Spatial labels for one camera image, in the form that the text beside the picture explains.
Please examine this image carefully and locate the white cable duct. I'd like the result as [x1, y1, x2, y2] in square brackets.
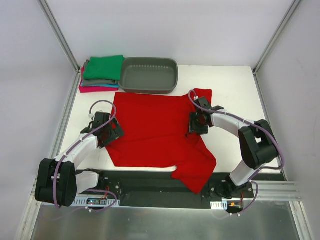
[71, 196, 120, 208]
[210, 200, 228, 211]

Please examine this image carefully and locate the left aluminium frame post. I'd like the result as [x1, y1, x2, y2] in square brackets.
[37, 0, 80, 72]

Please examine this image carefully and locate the red t shirt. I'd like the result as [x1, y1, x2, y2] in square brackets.
[106, 92, 217, 194]

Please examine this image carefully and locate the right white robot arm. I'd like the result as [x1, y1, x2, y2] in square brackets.
[189, 95, 280, 199]

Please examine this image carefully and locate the pink folded t shirt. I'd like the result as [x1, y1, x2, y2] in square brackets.
[78, 67, 119, 94]

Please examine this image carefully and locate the right white cable duct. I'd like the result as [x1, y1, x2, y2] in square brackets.
[210, 200, 228, 211]

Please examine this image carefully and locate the left white cable duct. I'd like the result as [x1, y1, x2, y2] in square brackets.
[71, 196, 120, 208]

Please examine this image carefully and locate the aluminium rail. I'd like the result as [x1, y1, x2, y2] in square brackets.
[46, 71, 81, 159]
[252, 71, 288, 181]

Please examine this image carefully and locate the teal folded t shirt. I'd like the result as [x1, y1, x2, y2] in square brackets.
[100, 84, 119, 89]

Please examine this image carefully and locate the green folded t shirt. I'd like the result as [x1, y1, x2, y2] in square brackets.
[83, 55, 125, 81]

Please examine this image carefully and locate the grey plastic bin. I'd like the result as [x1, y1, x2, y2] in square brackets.
[118, 57, 179, 94]

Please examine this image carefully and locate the grey folded t shirt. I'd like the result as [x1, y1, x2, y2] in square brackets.
[82, 60, 118, 87]

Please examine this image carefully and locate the right aluminium rail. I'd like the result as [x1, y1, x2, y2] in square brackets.
[252, 71, 288, 181]

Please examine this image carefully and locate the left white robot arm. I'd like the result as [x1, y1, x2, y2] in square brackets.
[34, 112, 125, 208]

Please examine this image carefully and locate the left aluminium rail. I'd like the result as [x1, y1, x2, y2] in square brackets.
[46, 71, 81, 159]

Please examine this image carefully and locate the aluminium frame post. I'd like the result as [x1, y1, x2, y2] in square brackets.
[252, 0, 303, 76]
[37, 0, 80, 72]

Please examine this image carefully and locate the right aluminium frame post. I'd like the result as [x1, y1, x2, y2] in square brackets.
[252, 0, 303, 76]

